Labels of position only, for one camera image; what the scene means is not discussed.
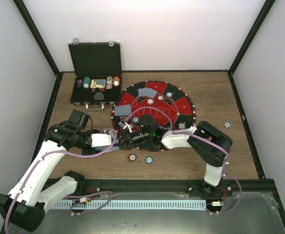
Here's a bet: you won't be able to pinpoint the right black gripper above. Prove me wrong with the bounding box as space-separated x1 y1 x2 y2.
112 129 153 150

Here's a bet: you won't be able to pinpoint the teal poker chip stack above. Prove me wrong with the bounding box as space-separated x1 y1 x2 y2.
145 156 153 164

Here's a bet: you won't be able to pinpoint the red poker chip stack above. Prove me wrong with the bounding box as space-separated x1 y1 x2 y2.
127 154 137 162

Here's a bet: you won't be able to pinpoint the dealt blue playing card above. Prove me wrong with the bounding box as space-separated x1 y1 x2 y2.
114 104 132 116

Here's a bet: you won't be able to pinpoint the dealt card top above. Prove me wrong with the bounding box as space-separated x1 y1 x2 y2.
138 88 144 97
141 88 157 98

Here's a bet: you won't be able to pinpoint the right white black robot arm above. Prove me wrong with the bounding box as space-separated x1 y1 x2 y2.
118 120 233 196

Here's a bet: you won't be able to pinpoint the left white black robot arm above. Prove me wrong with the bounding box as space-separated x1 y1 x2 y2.
0 110 117 234

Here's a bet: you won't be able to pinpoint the round red black poker mat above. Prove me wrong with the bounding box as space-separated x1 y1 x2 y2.
110 80 196 152

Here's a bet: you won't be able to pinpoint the black round button in case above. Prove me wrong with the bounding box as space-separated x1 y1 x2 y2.
94 92 104 100

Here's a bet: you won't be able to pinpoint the purple chips in case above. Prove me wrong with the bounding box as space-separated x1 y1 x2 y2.
76 79 83 88

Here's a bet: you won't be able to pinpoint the orange chips in case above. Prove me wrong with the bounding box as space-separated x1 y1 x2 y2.
113 76 121 87

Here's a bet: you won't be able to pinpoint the card deck in case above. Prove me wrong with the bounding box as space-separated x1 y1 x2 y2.
90 79 106 89

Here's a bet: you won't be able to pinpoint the teal chips in case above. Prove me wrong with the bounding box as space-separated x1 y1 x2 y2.
83 77 91 89

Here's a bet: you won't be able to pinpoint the black poker chip case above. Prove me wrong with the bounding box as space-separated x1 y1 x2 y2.
68 38 122 110

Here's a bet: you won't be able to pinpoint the lone blue white chip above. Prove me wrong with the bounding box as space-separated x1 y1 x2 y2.
224 121 231 129

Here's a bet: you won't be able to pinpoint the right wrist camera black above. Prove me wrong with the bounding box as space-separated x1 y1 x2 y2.
139 114 159 134

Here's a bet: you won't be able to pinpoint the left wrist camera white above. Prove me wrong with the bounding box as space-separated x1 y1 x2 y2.
91 133 115 148

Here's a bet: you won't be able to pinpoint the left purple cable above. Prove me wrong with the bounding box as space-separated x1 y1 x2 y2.
4 127 118 234

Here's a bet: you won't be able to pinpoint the light blue slotted cable duct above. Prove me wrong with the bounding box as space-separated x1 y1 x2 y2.
52 200 206 211

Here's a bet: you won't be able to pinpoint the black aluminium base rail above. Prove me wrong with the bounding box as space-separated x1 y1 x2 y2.
85 179 278 199

